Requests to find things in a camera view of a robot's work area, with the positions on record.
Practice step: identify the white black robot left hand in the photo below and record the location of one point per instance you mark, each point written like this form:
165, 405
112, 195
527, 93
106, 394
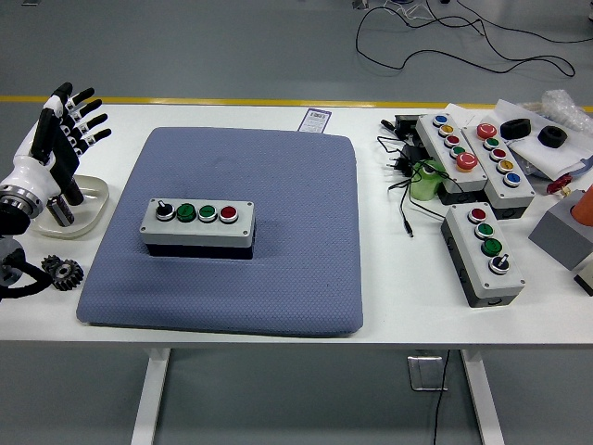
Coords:
32, 171

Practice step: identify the grey four-button control box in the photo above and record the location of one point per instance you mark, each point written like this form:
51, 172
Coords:
468, 250
194, 233

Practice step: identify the grey five-button control box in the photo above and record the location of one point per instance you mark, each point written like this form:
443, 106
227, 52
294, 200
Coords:
437, 141
516, 194

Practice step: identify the black cylinder with silver cap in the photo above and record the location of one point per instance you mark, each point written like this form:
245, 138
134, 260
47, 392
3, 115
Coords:
75, 194
61, 213

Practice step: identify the white shallow dish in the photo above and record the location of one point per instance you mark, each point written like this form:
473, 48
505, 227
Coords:
90, 208

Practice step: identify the black metal gear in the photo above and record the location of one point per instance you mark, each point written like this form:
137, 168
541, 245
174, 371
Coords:
62, 273

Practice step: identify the blue-grey padded mat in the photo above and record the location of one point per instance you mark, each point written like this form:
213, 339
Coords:
287, 185

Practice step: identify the white table leg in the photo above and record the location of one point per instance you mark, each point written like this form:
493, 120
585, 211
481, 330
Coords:
484, 398
150, 398

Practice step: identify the purple white label card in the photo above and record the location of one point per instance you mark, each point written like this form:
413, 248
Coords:
315, 120

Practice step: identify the black electronic module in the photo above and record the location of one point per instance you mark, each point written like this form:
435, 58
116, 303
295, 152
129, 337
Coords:
405, 124

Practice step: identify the black power adapter plug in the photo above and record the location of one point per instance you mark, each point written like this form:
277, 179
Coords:
412, 155

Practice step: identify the white paper sheet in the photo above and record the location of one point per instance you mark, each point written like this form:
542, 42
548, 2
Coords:
458, 111
551, 157

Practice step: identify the metal floor socket plate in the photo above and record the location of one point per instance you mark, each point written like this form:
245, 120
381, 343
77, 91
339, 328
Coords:
419, 373

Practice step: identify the grey block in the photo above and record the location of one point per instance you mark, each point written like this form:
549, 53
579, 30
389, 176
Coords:
558, 236

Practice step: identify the clear bubble wrap bag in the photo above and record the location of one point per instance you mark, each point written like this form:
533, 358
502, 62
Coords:
563, 104

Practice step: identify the orange cone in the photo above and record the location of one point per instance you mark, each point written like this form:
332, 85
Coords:
584, 206

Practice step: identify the white black small box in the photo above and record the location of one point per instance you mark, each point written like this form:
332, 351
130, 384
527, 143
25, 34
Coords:
586, 273

